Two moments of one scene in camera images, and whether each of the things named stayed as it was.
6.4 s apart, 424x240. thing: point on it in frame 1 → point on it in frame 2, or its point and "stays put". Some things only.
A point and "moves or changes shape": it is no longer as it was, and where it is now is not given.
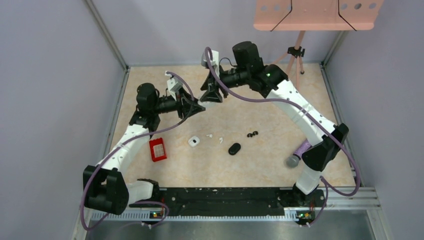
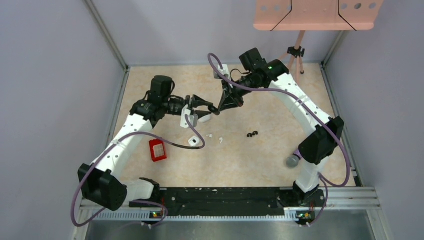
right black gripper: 211,84 → 227,101
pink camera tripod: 303,15 stays put
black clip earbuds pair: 253,133 stays put
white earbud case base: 193,141 stays put
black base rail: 231,201 stays put
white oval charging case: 206,104 moves or changes shape
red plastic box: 157,149 stays put
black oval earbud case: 234,149 → 214,110
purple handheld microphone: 293,160 stays put
